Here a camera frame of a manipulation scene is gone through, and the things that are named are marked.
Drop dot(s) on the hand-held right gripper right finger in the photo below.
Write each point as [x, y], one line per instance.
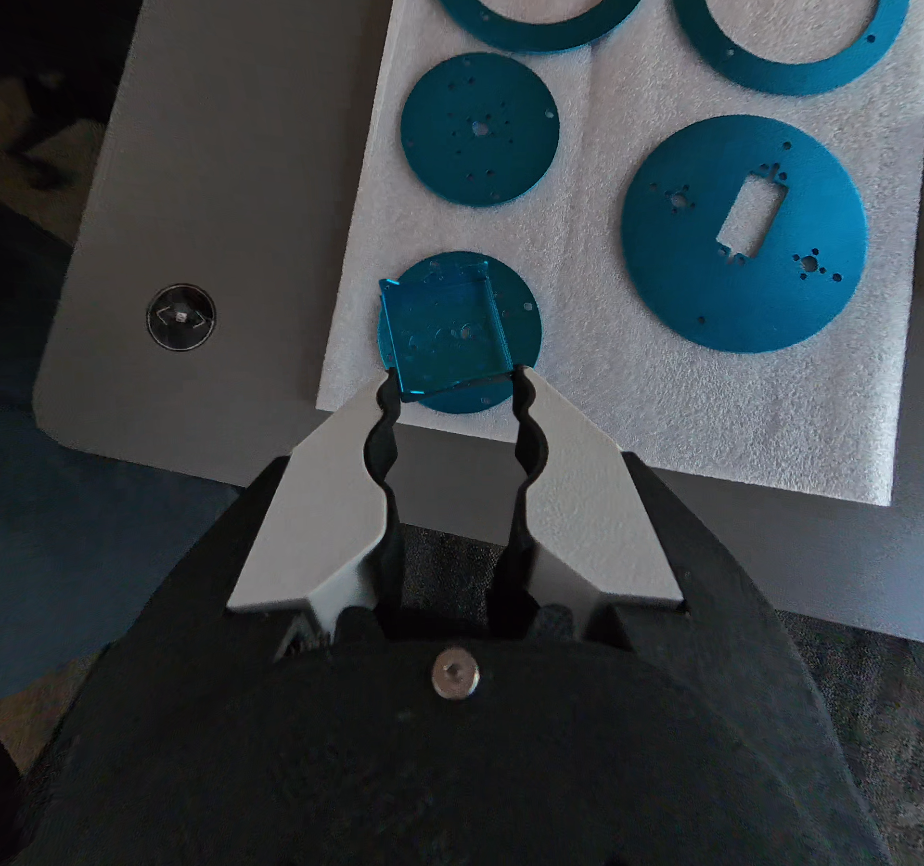
[585, 519]

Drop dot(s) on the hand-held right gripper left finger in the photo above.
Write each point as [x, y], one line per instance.
[317, 519]

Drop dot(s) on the small blue metal disc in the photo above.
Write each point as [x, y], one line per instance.
[525, 335]

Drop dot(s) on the blue metal bracket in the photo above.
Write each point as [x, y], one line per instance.
[440, 332]

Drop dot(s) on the round black desk control panel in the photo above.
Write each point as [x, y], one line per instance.
[180, 317]

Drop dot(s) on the grey desk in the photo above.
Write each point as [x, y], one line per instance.
[216, 158]

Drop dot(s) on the large blue disc rectangular cutout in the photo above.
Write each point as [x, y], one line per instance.
[686, 288]

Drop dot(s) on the white foam sheet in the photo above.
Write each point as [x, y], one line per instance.
[592, 158]

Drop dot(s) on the medium blue metal disc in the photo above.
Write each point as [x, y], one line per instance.
[447, 158]

